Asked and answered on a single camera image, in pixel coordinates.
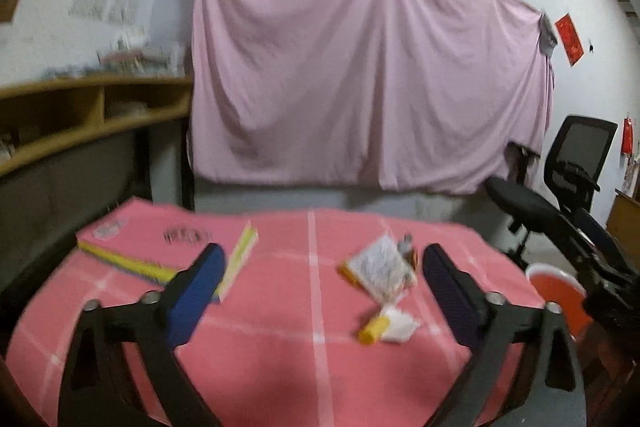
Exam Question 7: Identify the black office chair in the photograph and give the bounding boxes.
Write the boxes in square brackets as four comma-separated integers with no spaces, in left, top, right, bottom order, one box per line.
[484,115,639,297]

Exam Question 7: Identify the red paper on wall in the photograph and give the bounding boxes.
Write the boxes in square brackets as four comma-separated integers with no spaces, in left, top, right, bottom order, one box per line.
[554,14,585,66]

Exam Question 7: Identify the large pink hanging sheet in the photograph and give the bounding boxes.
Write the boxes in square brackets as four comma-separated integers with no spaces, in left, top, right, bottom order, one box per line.
[191,0,554,195]

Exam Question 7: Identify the red plastic trash bucket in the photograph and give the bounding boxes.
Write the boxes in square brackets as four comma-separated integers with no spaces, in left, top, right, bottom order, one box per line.
[525,263,592,343]

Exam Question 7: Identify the white printed snack wrapper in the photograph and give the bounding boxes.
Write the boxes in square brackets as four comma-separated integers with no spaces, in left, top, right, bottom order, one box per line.
[338,234,418,305]

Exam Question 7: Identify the wooden cabinet at right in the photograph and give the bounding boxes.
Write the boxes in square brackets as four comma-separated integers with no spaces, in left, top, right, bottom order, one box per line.
[606,190,640,260]

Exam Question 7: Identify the pink plaid tablecloth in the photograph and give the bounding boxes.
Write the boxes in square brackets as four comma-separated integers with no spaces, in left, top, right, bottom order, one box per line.
[5,197,547,427]

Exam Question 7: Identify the white tissue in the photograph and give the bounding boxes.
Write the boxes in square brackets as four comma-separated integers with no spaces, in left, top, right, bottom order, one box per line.
[380,306,422,343]

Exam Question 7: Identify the curved wooden shelf desk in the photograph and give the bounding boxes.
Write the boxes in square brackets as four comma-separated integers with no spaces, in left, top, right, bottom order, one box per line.
[1,74,193,176]

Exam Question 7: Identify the yellow cylindrical tube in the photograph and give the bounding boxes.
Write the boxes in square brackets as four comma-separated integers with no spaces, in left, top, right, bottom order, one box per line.
[358,314,390,346]

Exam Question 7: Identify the paper pile on shelf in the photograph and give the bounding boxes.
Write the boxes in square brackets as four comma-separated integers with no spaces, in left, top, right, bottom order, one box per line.
[41,40,186,79]

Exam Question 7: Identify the pink and yellow book stack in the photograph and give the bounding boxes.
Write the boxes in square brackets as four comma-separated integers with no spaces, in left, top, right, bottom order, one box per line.
[76,198,259,303]

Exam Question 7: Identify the red fire extinguisher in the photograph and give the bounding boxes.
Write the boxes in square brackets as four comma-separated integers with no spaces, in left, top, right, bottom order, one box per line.
[620,116,634,156]

